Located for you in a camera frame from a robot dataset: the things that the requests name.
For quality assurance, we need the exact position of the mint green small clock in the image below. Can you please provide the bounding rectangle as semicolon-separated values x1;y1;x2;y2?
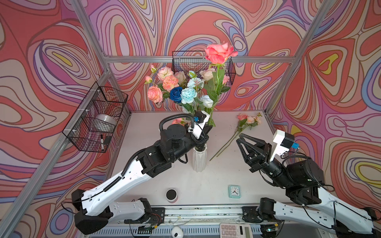
228;185;241;199

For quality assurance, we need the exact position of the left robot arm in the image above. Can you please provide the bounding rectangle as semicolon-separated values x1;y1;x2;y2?
71;111;212;235

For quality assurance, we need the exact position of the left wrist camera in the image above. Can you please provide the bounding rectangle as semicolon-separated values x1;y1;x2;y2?
186;111;212;140

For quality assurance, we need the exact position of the white round device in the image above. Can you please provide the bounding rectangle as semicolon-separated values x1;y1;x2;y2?
171;226;184;238

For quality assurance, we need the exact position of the bunch of artificial flowers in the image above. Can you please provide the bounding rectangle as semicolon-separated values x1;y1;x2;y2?
210;113;263;161

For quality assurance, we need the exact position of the coral red rose stem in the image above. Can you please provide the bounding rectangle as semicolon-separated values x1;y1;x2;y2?
205;42;238;127

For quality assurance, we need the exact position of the dark blue rose stem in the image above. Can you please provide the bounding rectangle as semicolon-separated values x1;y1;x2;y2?
169;87;183;104

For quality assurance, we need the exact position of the black wire basket back wall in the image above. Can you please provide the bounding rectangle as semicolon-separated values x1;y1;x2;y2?
172;50;236;87

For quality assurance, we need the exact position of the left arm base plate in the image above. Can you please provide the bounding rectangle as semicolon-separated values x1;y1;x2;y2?
124;207;165;226

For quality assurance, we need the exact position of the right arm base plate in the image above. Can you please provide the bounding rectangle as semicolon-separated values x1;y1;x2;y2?
242;206;281;224

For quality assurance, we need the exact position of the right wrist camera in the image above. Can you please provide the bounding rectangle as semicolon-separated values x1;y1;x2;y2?
269;130;299;162

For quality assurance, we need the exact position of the cream white rose stem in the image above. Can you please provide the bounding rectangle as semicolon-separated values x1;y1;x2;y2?
174;71;188;88

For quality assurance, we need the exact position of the white pink calculator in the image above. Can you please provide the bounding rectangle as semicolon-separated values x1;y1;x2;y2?
219;223;253;238

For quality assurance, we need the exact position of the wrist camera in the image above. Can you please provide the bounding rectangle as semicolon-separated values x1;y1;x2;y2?
186;111;212;140
269;130;299;162

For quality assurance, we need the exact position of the white ribbed ceramic vase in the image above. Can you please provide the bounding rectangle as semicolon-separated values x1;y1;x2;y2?
192;144;207;172

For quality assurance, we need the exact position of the pink carnation spray stem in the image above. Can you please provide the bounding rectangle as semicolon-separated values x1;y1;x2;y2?
150;64;174;81

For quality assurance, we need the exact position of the black wire basket left wall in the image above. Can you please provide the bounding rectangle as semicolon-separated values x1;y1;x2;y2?
63;82;128;153

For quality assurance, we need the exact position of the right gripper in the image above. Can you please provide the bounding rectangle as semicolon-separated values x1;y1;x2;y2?
236;133;295;189

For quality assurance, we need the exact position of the light pink rose stem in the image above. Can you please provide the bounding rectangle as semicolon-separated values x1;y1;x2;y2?
221;75;230;93

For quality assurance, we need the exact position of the black wire basket wall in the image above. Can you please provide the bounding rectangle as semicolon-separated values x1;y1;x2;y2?
172;50;236;87
63;82;128;153

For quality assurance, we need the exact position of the orange pink carnation spray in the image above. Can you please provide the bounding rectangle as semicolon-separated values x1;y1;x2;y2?
147;75;180;104

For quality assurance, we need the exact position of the cream pink rose stem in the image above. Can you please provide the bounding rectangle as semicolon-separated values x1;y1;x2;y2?
199;68;215;81

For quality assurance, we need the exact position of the orange pink peony spray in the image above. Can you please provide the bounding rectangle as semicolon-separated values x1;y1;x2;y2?
172;118;191;127

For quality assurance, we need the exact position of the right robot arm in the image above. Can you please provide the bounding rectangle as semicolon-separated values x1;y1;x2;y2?
236;130;381;238

